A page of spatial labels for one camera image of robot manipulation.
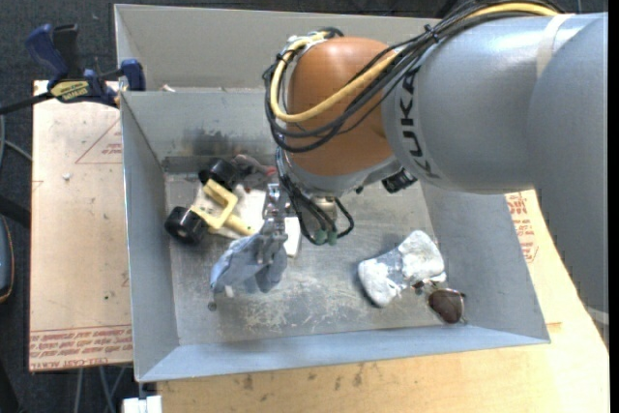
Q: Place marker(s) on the small white block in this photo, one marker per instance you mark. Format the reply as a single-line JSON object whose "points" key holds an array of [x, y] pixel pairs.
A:
{"points": [[293, 238]]}

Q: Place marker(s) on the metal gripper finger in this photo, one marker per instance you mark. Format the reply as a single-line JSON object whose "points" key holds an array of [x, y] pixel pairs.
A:
{"points": [[280, 237], [269, 208]]}

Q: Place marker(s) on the blue-grey cloth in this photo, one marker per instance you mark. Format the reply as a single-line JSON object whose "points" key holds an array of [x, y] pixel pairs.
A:
{"points": [[242, 266]]}

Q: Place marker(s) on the brown lens sunglasses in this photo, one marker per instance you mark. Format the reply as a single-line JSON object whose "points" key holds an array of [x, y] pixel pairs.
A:
{"points": [[447, 304]]}

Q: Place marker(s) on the white crumpled cloth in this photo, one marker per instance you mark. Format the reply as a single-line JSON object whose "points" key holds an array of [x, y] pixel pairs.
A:
{"points": [[401, 268]]}

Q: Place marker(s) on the black cylinder on white bracket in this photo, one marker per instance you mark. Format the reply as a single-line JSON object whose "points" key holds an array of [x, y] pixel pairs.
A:
{"points": [[399, 182]]}

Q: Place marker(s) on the yellow white toy black wheels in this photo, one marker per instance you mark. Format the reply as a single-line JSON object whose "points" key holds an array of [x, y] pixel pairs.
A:
{"points": [[217, 203]]}

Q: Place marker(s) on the small grey toy figure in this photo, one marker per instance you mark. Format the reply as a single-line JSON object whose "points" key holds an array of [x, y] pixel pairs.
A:
{"points": [[251, 165]]}

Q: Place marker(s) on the brown cardboard board red print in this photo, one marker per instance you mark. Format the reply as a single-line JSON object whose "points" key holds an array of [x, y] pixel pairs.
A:
{"points": [[77, 232]]}

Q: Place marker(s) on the grey metal bin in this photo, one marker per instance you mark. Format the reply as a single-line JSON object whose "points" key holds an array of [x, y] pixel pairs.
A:
{"points": [[319, 304]]}

